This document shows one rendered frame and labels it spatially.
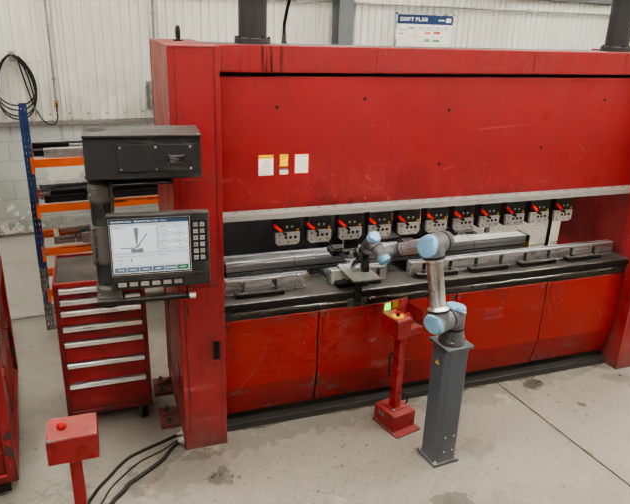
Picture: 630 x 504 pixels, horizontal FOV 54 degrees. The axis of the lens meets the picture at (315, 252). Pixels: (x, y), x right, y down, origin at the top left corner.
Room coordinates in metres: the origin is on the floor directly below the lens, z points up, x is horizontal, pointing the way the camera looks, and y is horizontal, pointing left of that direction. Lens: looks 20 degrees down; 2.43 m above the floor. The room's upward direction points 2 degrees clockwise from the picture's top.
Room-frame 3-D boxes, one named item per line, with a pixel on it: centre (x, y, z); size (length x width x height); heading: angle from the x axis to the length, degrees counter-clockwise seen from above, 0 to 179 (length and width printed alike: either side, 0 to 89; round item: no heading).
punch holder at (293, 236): (3.50, 0.18, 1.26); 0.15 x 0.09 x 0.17; 110
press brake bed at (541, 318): (3.83, -0.85, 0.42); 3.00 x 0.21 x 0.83; 110
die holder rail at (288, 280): (3.46, 0.30, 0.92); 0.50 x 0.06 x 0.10; 110
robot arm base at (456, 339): (3.08, -0.78, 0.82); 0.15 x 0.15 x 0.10
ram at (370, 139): (3.87, -0.83, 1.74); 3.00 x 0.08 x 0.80; 110
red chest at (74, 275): (3.46, 1.31, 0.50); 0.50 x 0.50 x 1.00; 20
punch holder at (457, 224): (3.91, -0.95, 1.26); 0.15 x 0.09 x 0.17; 110
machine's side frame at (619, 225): (4.59, -2.30, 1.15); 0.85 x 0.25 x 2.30; 20
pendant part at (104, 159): (2.76, 0.79, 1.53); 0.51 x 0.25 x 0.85; 106
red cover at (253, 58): (3.86, -0.83, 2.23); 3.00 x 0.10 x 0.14; 110
